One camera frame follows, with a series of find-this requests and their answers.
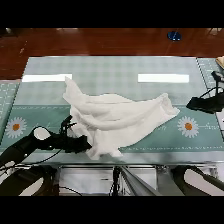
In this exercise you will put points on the blue round object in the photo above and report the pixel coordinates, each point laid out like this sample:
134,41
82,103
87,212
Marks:
174,35

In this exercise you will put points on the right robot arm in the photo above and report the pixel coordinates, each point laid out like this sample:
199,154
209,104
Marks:
200,181

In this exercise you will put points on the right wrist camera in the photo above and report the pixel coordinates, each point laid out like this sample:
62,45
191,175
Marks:
217,80

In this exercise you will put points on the white shirt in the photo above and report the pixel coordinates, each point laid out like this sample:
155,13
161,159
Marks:
116,120

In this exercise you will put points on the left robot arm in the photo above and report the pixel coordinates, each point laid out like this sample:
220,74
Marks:
23,146

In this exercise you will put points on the silver frame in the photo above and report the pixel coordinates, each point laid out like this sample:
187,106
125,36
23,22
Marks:
140,186

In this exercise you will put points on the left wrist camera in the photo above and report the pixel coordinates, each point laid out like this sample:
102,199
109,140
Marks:
66,124

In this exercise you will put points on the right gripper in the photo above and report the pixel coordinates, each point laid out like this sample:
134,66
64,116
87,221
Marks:
203,104

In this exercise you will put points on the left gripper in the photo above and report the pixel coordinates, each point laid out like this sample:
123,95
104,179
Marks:
75,144

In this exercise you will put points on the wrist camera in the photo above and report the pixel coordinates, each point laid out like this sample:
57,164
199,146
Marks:
217,80
66,124

